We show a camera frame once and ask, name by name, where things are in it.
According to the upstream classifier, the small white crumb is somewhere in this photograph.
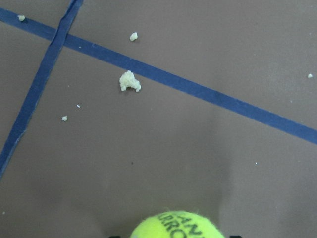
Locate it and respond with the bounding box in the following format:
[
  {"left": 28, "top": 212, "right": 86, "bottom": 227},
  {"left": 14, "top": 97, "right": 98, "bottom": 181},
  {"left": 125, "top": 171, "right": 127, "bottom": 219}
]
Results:
[{"left": 130, "top": 32, "right": 138, "bottom": 42}]

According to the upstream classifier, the yellow tennis ball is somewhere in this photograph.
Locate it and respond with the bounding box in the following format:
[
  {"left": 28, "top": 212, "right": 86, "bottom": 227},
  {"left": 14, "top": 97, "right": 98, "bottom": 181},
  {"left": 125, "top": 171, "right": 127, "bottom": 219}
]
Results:
[{"left": 130, "top": 211, "right": 224, "bottom": 238}]

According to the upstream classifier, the blue tape line crosswise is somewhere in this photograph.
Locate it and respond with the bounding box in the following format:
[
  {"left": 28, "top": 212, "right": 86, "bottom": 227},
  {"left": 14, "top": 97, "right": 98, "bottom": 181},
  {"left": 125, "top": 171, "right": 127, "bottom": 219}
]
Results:
[{"left": 0, "top": 0, "right": 83, "bottom": 176}]

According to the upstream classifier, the blue tape line lengthwise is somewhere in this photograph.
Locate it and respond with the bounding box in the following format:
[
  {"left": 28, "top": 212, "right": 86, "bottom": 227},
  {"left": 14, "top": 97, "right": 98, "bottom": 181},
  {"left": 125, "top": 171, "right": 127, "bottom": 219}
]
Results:
[{"left": 0, "top": 7, "right": 317, "bottom": 145}]

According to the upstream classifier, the large white crumb clump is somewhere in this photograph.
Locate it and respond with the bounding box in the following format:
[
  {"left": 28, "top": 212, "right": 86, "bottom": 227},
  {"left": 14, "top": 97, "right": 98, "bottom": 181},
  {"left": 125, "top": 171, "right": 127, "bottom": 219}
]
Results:
[{"left": 119, "top": 70, "right": 142, "bottom": 92}]

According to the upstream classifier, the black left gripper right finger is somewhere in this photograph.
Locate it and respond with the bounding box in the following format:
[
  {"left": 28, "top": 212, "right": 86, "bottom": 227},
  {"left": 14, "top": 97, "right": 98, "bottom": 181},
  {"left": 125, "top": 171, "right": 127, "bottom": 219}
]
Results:
[{"left": 229, "top": 235, "right": 242, "bottom": 238}]

